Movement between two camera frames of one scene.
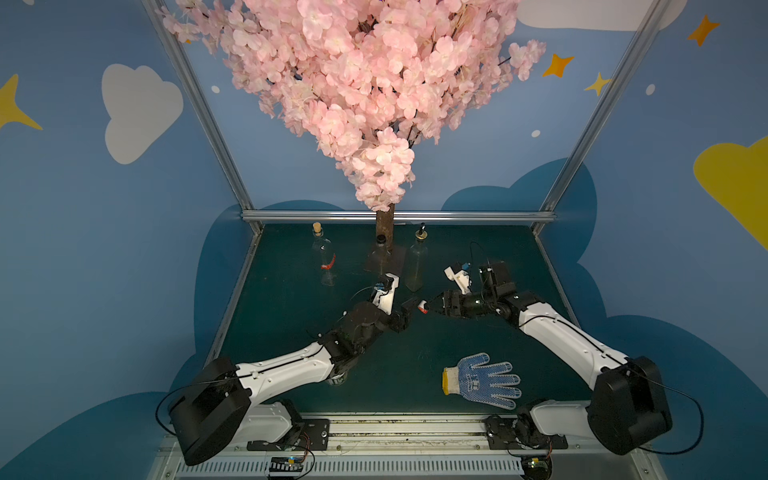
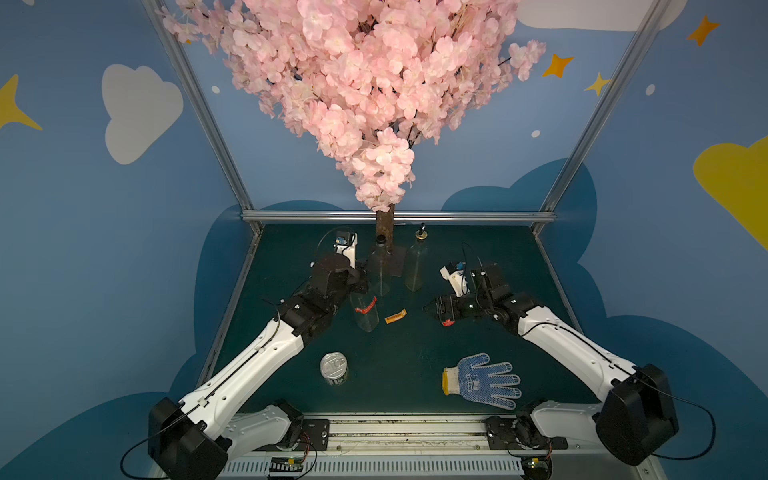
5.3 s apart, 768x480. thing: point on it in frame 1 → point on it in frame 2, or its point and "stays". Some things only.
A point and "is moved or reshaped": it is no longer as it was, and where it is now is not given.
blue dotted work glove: (478, 380) stays
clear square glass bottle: (416, 261) stays
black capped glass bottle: (379, 261) stays
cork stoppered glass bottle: (322, 250) is moved or reshaped
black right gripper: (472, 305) stays
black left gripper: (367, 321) → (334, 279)
